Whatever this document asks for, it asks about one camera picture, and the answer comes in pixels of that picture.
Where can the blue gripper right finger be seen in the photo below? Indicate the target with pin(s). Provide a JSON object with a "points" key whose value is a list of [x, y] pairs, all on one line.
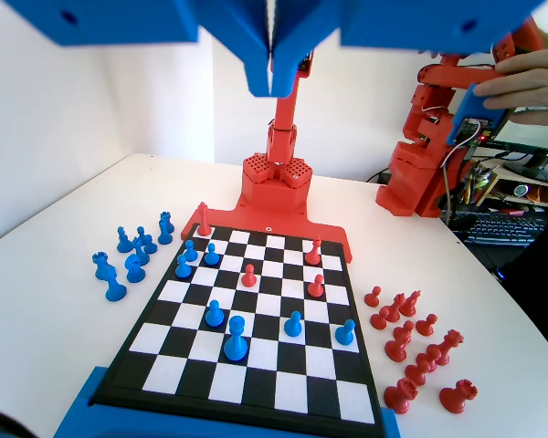
{"points": [[292, 36]]}

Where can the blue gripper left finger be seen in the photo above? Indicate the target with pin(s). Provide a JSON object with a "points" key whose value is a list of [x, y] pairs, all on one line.
{"points": [[251, 41]]}

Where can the red leader arm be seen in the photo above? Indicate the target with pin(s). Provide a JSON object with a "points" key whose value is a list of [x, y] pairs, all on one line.
{"points": [[411, 178]]}

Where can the blue chess king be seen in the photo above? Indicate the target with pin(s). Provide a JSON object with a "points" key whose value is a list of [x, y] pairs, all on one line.
{"points": [[235, 347]]}

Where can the red robot arm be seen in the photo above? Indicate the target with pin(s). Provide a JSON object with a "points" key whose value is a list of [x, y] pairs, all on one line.
{"points": [[285, 114]]}

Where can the red piece board corner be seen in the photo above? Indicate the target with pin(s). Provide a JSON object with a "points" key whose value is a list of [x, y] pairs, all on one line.
{"points": [[203, 221]]}

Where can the blue chess pawn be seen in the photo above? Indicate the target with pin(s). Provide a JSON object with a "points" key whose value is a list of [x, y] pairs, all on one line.
{"points": [[140, 232], [345, 335], [293, 326], [150, 246], [115, 289], [211, 257], [182, 270], [214, 317], [190, 253]]}

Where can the blue chess bishop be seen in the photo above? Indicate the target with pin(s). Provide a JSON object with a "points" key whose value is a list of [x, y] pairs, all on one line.
{"points": [[123, 242], [140, 253]]}

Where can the blue chess knight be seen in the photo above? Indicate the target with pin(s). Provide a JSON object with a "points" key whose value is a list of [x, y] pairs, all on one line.
{"points": [[134, 269]]}

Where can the red chess queen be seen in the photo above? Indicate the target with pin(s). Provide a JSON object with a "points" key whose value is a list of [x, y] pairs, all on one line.
{"points": [[445, 347]]}

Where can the red chess rook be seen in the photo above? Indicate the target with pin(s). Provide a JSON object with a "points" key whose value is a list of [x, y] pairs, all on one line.
{"points": [[459, 397]]}

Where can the person's hand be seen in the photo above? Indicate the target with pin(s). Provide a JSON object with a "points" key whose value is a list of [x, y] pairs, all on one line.
{"points": [[534, 77]]}

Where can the wooden desk shelf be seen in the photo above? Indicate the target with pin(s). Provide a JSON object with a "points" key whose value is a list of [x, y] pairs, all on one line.
{"points": [[507, 175]]}

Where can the black computer monitor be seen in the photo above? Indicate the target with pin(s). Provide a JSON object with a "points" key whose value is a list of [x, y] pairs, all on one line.
{"points": [[530, 162]]}

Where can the round dial gadget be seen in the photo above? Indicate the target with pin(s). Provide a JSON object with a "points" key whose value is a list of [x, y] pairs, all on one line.
{"points": [[521, 190]]}

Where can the black computer keyboard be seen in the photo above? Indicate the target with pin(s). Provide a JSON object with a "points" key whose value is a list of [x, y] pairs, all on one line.
{"points": [[498, 230]]}

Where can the black and white chessboard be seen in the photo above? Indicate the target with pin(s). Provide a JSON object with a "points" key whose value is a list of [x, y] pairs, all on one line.
{"points": [[265, 378]]}

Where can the red robot base plate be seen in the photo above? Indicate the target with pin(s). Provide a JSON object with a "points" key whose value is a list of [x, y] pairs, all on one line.
{"points": [[256, 216]]}

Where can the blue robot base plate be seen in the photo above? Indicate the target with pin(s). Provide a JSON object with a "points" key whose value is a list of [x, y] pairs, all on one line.
{"points": [[80, 410]]}

